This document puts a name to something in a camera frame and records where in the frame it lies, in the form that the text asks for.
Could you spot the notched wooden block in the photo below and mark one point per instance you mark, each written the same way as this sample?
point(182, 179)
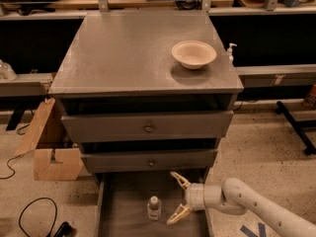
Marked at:
point(57, 164)

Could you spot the clear plastic container left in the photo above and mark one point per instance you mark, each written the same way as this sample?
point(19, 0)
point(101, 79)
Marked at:
point(6, 72)

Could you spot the grey drawer cabinet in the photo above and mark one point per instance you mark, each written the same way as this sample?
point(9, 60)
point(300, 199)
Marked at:
point(121, 63)

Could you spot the small pump dispenser bottle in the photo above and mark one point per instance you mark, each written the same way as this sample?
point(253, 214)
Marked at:
point(230, 51)

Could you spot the wooden board leaning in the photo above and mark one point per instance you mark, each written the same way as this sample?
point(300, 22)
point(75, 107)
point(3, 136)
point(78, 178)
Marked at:
point(31, 139)

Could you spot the grey middle drawer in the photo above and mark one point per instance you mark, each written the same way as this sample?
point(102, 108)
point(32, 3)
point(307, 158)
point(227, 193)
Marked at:
point(149, 160)

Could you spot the grey top drawer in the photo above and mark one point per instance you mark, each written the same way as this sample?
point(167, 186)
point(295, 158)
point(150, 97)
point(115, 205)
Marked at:
point(132, 127)

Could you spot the grey open bottom drawer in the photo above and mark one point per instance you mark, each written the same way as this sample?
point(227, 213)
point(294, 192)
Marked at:
point(122, 207)

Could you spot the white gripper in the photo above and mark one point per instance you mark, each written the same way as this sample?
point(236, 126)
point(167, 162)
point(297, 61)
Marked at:
point(195, 197)

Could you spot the black table leg base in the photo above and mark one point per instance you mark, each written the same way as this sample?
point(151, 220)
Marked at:
point(299, 127)

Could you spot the white paper bowl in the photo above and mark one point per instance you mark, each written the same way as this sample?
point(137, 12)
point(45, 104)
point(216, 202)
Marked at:
point(193, 54)

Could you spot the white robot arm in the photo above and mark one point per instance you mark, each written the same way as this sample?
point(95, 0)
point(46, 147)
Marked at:
point(236, 197)

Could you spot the clear plastic water bottle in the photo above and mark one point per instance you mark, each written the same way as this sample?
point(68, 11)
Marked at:
point(154, 208)

